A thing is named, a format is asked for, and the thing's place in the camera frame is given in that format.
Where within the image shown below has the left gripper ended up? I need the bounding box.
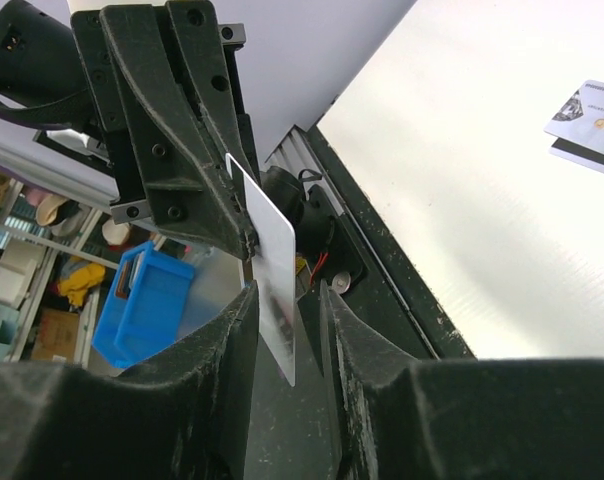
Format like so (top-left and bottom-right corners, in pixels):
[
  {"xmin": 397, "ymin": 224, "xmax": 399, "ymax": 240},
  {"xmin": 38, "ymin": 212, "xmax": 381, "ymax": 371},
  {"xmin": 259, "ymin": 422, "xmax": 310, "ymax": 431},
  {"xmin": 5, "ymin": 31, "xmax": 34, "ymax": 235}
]
[{"xmin": 71, "ymin": 1, "xmax": 260, "ymax": 259}]

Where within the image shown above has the blue plastic bin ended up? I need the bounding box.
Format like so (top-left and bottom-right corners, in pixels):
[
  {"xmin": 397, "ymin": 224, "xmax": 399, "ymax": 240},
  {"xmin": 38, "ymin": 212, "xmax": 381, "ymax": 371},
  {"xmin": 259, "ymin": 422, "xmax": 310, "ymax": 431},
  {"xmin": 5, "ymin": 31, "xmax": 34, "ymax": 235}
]
[{"xmin": 92, "ymin": 242, "xmax": 196, "ymax": 369}]

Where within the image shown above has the patterned credit card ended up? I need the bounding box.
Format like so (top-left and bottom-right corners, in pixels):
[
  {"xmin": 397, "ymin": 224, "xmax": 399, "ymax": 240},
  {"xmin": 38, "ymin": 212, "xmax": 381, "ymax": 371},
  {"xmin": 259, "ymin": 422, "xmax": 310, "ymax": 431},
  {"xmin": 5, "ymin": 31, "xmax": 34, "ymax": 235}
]
[{"xmin": 544, "ymin": 80, "xmax": 604, "ymax": 155}]

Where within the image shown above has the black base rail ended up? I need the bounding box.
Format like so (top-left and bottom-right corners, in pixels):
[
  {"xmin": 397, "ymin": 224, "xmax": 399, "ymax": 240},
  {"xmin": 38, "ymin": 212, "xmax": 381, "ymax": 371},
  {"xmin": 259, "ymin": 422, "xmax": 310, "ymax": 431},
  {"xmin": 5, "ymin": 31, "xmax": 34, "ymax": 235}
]
[{"xmin": 244, "ymin": 127, "xmax": 473, "ymax": 479}]

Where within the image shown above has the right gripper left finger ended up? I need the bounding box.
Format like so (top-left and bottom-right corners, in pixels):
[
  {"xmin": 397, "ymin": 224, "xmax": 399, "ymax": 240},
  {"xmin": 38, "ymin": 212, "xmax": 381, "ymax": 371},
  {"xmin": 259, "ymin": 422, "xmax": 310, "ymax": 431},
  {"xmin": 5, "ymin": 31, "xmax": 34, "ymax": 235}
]
[{"xmin": 0, "ymin": 285, "xmax": 259, "ymax": 479}]

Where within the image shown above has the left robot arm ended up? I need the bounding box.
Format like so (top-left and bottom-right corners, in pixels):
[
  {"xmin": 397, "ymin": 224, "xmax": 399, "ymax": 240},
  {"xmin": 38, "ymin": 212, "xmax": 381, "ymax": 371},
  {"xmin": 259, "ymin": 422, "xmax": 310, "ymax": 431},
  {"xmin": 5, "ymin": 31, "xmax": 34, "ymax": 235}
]
[{"xmin": 0, "ymin": 1, "xmax": 259, "ymax": 260}]

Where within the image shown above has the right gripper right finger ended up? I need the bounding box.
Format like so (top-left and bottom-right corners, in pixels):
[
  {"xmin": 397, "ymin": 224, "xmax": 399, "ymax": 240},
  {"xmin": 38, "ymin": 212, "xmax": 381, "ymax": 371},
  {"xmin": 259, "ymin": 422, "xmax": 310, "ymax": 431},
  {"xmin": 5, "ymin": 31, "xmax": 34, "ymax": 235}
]
[{"xmin": 320, "ymin": 286, "xmax": 604, "ymax": 479}]

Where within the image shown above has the background storage shelf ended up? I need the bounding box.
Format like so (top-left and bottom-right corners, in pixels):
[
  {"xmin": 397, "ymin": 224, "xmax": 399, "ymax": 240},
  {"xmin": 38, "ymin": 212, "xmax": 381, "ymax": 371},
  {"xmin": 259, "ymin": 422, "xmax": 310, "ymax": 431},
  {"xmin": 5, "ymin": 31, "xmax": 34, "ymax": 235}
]
[{"xmin": 0, "ymin": 170, "xmax": 166, "ymax": 365}]

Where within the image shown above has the card under patterned card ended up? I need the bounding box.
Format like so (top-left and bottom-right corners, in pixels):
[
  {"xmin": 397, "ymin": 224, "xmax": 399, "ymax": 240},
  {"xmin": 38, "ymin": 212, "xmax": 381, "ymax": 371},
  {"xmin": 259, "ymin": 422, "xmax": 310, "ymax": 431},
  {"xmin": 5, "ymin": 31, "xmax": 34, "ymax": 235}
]
[{"xmin": 549, "ymin": 138, "xmax": 604, "ymax": 174}]

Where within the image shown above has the silver magnetic stripe card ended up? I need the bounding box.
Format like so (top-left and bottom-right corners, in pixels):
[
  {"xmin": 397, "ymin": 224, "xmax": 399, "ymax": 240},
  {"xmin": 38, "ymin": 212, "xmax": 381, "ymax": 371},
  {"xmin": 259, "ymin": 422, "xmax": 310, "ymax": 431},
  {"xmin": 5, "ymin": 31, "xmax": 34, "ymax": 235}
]
[{"xmin": 225, "ymin": 154, "xmax": 296, "ymax": 386}]

